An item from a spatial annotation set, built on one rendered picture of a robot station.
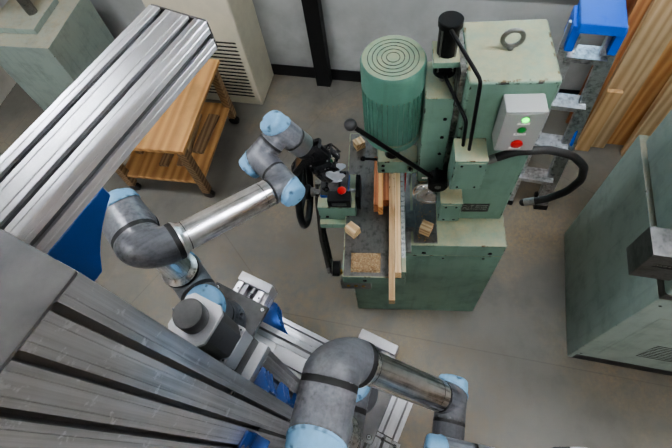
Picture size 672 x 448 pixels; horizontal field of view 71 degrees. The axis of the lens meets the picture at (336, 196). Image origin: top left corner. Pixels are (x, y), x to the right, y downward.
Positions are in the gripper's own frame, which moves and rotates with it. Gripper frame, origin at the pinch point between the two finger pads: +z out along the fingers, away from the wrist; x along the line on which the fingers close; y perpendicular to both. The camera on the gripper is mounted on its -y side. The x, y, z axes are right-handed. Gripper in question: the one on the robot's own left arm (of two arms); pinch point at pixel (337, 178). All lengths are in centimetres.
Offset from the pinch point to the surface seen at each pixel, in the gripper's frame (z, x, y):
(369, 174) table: 21.0, 13.3, -1.5
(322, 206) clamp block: 7.7, -3.8, -11.8
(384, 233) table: 23.7, -10.9, 3.9
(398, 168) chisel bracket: 15.1, 7.9, 14.2
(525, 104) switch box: -9, -2, 63
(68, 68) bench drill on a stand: -37, 108, -178
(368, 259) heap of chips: 19.4, -21.5, 0.5
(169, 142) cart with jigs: 1, 55, -112
